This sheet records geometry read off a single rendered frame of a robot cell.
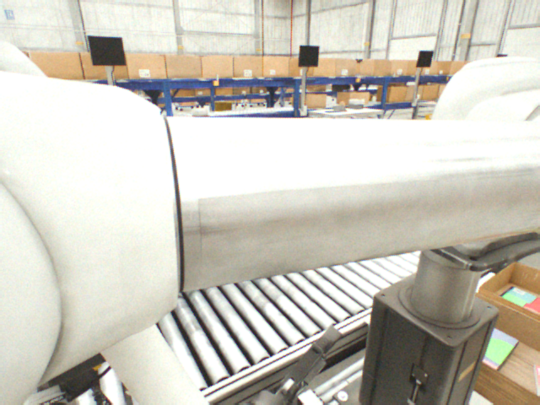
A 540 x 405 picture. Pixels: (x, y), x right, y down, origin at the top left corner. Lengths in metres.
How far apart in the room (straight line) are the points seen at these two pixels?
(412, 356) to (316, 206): 0.60
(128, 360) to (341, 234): 0.30
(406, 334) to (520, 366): 0.54
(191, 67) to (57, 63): 1.86
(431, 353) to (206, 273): 0.59
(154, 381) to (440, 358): 0.49
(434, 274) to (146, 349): 0.49
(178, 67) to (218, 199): 5.82
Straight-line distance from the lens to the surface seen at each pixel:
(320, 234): 0.18
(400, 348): 0.76
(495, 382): 1.05
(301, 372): 0.68
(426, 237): 0.24
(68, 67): 5.71
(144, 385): 0.43
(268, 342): 1.10
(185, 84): 5.94
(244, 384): 1.00
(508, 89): 0.57
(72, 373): 0.69
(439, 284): 0.68
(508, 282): 1.59
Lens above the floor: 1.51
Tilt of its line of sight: 23 degrees down
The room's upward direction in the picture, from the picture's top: straight up
